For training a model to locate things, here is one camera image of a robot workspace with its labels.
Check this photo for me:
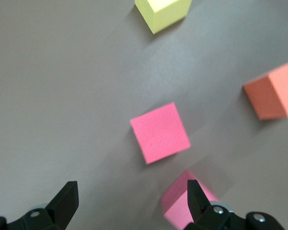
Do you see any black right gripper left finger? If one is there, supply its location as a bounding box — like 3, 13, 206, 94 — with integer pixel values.
0, 181, 79, 230

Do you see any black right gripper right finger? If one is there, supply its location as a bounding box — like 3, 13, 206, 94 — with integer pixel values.
183, 179, 287, 230

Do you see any red foam cube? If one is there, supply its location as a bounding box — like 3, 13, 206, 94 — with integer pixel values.
161, 170, 220, 230
130, 102, 192, 165

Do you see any orange foam cube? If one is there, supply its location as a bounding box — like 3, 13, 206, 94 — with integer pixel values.
242, 58, 288, 121

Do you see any yellow foam cube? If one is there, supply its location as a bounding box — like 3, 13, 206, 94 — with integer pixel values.
134, 0, 193, 35

